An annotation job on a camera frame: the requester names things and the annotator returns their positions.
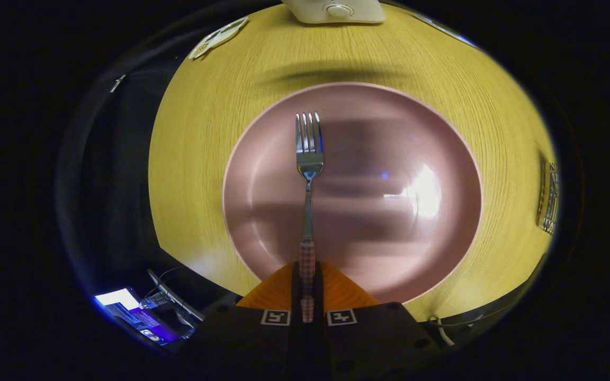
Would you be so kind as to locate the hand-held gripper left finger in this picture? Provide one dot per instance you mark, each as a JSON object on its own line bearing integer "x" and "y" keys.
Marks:
{"x": 295, "y": 288}

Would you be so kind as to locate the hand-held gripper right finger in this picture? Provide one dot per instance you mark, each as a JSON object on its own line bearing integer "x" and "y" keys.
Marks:
{"x": 319, "y": 288}

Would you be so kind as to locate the pink plate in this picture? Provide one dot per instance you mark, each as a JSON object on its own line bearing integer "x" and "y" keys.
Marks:
{"x": 389, "y": 137}

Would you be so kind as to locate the open laptop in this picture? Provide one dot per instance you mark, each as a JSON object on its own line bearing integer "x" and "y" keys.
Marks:
{"x": 130, "y": 312}

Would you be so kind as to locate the white divided condiment dish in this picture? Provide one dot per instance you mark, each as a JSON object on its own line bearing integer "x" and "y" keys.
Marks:
{"x": 215, "y": 38}

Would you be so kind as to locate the silver clip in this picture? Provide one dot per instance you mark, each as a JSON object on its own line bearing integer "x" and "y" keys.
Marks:
{"x": 117, "y": 83}

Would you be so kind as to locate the white toaster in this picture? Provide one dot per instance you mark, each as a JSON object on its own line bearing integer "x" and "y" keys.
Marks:
{"x": 337, "y": 10}

